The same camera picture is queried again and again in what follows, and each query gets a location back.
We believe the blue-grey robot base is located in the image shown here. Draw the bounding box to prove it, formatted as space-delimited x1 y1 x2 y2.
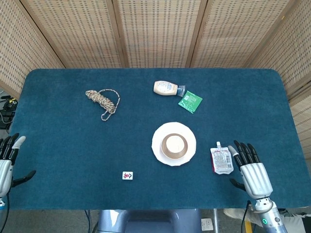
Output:
97 209 202 233

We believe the cream ceramic bowl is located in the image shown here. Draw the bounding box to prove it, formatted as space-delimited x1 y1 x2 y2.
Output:
160 133 189 160

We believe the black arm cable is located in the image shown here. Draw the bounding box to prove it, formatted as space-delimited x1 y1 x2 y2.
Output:
241 200 254 233

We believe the white scalloped plate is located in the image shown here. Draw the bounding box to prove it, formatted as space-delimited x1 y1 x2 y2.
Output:
151 122 197 167

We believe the blue floor cable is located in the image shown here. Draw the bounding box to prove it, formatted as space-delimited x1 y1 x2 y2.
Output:
84 210 98 233

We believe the blue table cloth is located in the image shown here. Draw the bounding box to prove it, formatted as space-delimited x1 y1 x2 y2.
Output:
6 67 307 211

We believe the mayonnaise squeeze bottle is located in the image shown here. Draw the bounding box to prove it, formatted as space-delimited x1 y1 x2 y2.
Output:
153 81 187 97

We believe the beige braided rope bundle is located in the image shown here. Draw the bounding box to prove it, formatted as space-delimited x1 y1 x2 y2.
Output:
85 89 121 122

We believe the right black-fingered robot hand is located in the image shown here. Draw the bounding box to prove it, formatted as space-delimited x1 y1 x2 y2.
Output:
228 140 273 200

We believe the white red spout pouch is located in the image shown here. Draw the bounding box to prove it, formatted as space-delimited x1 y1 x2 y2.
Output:
210 141 234 175

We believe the black electronics with cables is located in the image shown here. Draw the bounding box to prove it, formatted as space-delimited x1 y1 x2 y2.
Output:
0 95 19 130

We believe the white printed label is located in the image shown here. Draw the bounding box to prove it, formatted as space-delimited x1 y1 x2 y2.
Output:
201 217 214 232

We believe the woven bamboo screen panel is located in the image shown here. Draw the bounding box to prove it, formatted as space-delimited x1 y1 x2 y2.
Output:
0 0 66 98
19 0 127 69
245 0 311 156
113 0 207 69
190 0 300 69

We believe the green foil sachet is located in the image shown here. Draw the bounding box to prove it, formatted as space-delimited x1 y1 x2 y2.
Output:
177 90 203 114

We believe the white paper cup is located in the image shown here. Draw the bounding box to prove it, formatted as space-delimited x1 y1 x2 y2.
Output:
166 135 185 154

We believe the left black-fingered robot hand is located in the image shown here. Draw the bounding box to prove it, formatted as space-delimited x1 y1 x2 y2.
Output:
0 133 36 198

